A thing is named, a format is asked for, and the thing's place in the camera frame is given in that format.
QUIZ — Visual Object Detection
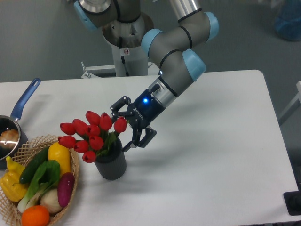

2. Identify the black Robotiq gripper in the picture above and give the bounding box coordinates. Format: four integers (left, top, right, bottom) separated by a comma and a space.
110, 89, 165, 152

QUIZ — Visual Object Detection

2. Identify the red tulip bouquet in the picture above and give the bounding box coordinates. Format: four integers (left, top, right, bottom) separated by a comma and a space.
58, 111, 128, 163

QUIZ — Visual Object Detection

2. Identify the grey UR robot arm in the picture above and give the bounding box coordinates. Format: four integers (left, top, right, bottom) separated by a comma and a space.
74, 0, 219, 151

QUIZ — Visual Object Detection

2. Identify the dark grey ribbed vase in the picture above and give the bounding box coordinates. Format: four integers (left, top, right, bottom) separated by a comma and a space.
95, 138, 127, 180

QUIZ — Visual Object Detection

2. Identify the purple sweet potato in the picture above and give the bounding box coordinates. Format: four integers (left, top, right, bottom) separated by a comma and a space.
57, 172, 75, 207

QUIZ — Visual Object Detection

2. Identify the green bok choy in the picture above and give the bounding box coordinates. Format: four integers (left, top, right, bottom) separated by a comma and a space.
17, 160, 60, 213

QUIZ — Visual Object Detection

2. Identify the white garlic bulb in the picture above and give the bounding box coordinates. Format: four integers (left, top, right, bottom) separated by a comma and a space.
40, 188, 63, 214

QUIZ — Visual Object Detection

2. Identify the green cucumber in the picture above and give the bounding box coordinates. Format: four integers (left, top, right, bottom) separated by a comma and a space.
19, 146, 50, 184

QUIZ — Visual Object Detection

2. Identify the brown bread roll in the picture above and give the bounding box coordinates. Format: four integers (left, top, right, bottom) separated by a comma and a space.
0, 129, 19, 149

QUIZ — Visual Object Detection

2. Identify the orange tangerine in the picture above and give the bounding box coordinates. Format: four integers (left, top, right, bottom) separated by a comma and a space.
21, 205, 50, 226

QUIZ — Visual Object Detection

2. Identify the yellow bell pepper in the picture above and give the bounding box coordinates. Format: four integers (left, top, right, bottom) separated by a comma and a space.
0, 156, 28, 202

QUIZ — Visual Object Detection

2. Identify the white furniture leg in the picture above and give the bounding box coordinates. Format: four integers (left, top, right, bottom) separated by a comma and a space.
278, 81, 301, 126

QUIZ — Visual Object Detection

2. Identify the black device at table edge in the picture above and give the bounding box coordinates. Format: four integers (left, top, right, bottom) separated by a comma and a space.
283, 191, 301, 216

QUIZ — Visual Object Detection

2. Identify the blue plastic bag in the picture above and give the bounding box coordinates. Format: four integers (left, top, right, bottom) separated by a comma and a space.
274, 0, 301, 41

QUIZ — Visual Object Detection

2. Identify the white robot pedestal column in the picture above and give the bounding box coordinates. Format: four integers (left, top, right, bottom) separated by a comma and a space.
111, 45, 148, 77

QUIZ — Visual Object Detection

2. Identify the white metal base frame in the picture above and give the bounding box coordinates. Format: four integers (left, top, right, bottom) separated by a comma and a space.
81, 61, 156, 80

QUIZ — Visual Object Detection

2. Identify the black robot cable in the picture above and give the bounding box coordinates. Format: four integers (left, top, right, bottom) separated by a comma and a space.
119, 36, 129, 77

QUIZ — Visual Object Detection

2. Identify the blue handled saucepan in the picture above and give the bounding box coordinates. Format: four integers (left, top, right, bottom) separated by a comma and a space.
0, 78, 41, 170

